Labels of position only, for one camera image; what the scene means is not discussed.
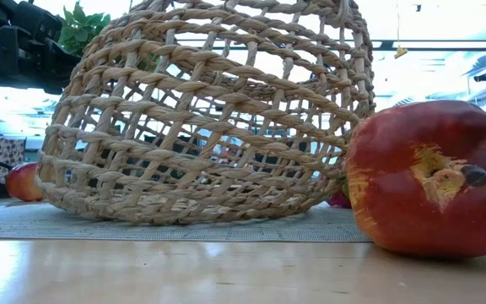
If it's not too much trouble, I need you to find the small red orange apple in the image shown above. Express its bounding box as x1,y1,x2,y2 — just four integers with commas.
4,161,45,203

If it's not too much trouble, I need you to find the woven straw basket with handles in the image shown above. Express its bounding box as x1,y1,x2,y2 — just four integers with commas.
35,0,377,227

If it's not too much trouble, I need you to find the red apple with yellow streaks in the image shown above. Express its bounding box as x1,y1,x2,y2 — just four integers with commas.
345,99,486,259

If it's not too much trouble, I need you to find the green potted plant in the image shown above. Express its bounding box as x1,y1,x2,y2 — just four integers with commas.
57,0,113,58

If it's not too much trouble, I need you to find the brown patterned fabric object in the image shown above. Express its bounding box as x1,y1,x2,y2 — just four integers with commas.
0,138,25,183

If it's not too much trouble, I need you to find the grey woven placemat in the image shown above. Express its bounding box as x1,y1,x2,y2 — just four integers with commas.
0,200,373,243

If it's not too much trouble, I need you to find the purple grape bunch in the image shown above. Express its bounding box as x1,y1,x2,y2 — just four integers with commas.
327,189,353,210

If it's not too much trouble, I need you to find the yellow hanging tag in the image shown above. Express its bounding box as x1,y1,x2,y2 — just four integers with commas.
393,0,408,60

